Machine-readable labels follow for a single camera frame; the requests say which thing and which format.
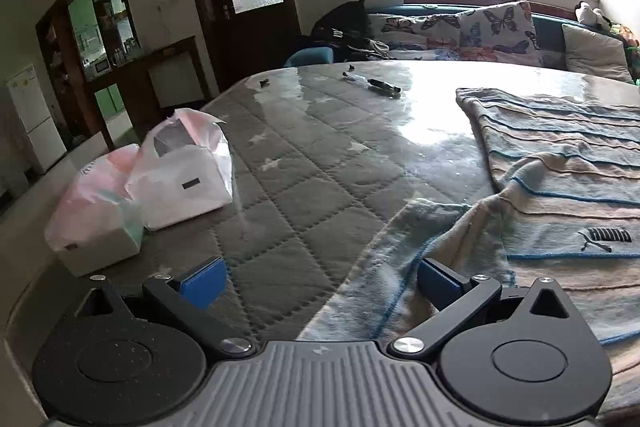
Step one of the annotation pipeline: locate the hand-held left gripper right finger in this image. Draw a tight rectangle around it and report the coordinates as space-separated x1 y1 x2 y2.
387 258 588 358

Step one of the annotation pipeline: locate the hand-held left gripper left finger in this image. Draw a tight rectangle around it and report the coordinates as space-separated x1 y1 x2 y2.
75 256 257 355

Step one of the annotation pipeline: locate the striped pastel towel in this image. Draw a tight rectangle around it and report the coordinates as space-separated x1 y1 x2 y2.
297 87 640 423

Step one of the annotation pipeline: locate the plastic-wrapped tissue pack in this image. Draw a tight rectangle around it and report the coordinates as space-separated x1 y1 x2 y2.
125 108 235 232
44 143 146 278

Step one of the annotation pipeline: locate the grey quilted table cover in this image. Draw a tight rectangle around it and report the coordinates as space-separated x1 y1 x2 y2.
0 59 640 427

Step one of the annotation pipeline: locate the black marker pen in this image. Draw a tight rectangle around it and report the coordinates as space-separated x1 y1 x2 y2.
367 78 402 98

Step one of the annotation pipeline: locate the dark wooden sideboard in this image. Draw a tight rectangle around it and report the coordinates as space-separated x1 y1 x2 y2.
117 36 213 120

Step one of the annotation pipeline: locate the long butterfly print cushion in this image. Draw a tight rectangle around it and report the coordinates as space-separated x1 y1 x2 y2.
370 13 463 48
387 42 466 62

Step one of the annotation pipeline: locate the white refrigerator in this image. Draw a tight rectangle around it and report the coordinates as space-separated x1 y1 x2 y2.
6 63 68 172

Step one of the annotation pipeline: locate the large butterfly print cushion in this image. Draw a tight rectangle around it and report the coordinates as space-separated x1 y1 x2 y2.
457 1 544 68

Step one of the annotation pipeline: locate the blue sofa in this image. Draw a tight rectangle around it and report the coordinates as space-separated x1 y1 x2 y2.
284 4 640 85

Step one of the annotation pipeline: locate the black bag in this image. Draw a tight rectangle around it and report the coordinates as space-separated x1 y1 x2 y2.
310 0 375 54

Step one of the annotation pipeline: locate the dark wooden glass door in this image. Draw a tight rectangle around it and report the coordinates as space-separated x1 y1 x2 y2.
177 0 301 95

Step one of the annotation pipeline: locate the grey cushion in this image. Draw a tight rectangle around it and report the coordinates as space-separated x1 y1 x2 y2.
561 23 635 84

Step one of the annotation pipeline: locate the dark wooden display cabinet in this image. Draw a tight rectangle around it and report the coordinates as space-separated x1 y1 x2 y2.
35 0 141 148

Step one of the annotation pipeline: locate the green and orange plush toy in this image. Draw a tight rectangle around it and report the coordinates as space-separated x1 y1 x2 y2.
611 23 640 58

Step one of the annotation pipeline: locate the white and black plush toy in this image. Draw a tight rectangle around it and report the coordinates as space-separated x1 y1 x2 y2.
574 1 613 30

